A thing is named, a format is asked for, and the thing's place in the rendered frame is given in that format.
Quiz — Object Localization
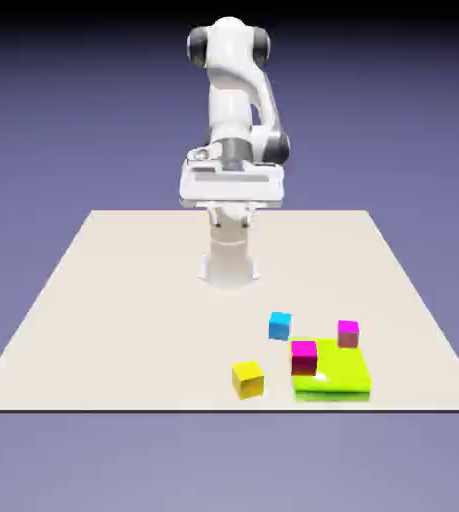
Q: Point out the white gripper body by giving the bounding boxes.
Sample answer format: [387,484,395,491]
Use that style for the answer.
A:
[178,158,286,210]

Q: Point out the small cyan cube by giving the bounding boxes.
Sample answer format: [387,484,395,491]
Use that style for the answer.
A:
[268,311,294,342]

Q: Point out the small magenta cube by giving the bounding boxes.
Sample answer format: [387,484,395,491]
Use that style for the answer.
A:
[290,340,319,378]
[337,319,361,350]

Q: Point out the small yellow cube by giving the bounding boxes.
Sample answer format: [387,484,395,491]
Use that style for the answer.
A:
[231,359,266,401]

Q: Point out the large lime green box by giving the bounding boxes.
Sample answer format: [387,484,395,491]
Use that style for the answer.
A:
[290,337,373,403]

